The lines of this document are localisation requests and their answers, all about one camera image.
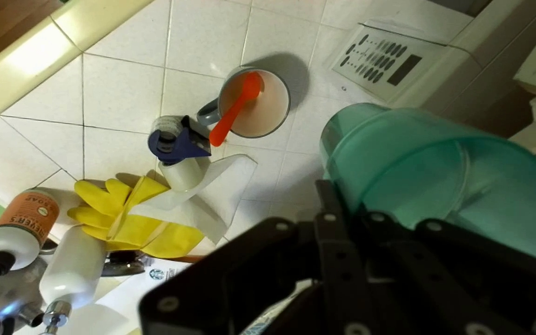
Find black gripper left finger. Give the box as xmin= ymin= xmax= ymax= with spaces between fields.
xmin=138 ymin=179 xmax=369 ymax=335

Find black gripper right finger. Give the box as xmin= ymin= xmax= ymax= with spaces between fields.
xmin=354 ymin=207 xmax=536 ymax=335

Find blue-green translucent plastic cup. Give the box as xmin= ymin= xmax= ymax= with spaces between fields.
xmin=319 ymin=101 xmax=536 ymax=263

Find small blue white mug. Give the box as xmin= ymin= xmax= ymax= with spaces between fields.
xmin=148 ymin=114 xmax=215 ymax=168

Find grey ceramic mug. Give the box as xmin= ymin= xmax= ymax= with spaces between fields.
xmin=196 ymin=64 xmax=293 ymax=140

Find white printed packet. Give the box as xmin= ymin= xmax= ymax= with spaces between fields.
xmin=62 ymin=259 xmax=196 ymax=335

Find white pump soap bottle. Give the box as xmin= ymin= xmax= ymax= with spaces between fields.
xmin=36 ymin=224 xmax=109 ymax=334

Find orange label pump bottle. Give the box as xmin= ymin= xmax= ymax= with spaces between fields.
xmin=0 ymin=188 xmax=62 ymax=294

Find white microwave oven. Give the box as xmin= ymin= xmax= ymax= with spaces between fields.
xmin=325 ymin=0 xmax=536 ymax=123

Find chrome faucet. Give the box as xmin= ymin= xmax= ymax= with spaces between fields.
xmin=0 ymin=267 xmax=47 ymax=335

